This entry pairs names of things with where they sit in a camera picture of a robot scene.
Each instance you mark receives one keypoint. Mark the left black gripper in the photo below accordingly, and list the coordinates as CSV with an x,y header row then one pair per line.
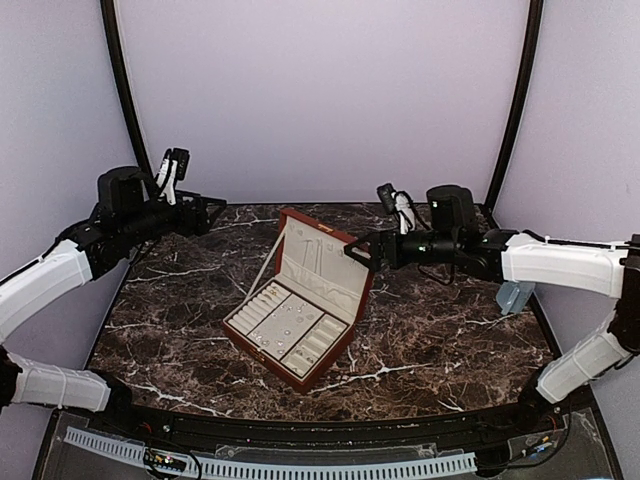
x,y
200,225

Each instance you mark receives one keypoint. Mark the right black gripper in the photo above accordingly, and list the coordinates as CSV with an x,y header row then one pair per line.
x,y
378,250

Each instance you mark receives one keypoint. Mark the wooden jewelry box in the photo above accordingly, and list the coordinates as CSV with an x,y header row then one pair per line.
x,y
310,258

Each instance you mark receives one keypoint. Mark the beige jewelry tray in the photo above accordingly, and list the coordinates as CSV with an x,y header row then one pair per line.
x,y
295,330

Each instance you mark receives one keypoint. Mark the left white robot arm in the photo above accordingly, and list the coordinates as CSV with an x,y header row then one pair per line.
x,y
132,209

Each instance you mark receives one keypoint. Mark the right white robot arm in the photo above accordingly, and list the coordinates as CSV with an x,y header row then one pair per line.
x,y
518,261

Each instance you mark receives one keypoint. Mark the light blue plastic cup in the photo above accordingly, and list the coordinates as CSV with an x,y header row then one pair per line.
x,y
512,297

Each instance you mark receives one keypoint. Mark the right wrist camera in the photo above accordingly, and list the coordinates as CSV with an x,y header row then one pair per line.
x,y
398,204

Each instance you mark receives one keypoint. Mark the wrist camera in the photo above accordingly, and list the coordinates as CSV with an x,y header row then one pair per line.
x,y
172,170
398,204

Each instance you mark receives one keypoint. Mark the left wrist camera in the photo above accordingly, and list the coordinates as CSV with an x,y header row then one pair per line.
x,y
172,170

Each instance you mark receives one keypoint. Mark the black front rail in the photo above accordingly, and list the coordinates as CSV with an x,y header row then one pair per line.
x,y
163,418

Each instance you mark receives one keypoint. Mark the left black frame post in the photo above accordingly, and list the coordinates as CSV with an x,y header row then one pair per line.
x,y
122,84

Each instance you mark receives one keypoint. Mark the black frame post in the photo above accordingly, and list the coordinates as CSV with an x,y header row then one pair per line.
x,y
122,84
520,93

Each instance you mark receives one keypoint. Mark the white slotted cable duct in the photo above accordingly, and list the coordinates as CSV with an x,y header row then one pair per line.
x,y
252,463

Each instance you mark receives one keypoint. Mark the right black frame post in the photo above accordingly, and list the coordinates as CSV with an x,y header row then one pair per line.
x,y
520,93

